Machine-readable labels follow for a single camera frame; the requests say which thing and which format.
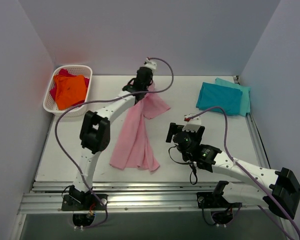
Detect pink t-shirt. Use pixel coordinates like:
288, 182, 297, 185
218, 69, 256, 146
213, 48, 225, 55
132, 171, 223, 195
109, 93, 170, 172

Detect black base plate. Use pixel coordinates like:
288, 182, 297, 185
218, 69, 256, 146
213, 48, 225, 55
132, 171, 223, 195
61, 193, 109, 211
196, 191, 241, 209

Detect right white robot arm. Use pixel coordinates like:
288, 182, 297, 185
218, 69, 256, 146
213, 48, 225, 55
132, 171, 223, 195
166, 122, 300, 220

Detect orange t-shirt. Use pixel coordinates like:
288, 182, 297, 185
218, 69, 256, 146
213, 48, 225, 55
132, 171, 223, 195
52, 74, 88, 111

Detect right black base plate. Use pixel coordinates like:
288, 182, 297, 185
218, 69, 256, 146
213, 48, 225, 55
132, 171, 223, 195
196, 191, 241, 209

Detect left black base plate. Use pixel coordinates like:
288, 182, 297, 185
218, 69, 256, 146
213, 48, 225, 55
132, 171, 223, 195
61, 193, 109, 211

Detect magenta t-shirt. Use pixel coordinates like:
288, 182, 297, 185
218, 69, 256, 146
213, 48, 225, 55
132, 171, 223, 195
49, 68, 91, 108

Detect aluminium rail frame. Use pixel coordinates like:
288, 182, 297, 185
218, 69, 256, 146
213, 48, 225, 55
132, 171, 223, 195
19, 107, 285, 240

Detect folded teal t-shirt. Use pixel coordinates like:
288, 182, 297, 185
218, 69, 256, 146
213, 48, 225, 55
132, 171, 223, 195
196, 82, 243, 116

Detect white perforated plastic basket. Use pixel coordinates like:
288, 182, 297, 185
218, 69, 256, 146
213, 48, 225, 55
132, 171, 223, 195
43, 65, 93, 117

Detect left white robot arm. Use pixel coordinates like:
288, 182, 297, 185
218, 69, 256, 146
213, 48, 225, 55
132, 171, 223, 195
69, 63, 156, 210

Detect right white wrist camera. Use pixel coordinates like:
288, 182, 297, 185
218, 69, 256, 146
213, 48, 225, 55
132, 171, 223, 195
182, 113, 202, 133

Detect folded light green t-shirt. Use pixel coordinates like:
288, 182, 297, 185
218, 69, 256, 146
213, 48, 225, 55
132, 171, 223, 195
214, 77, 251, 117

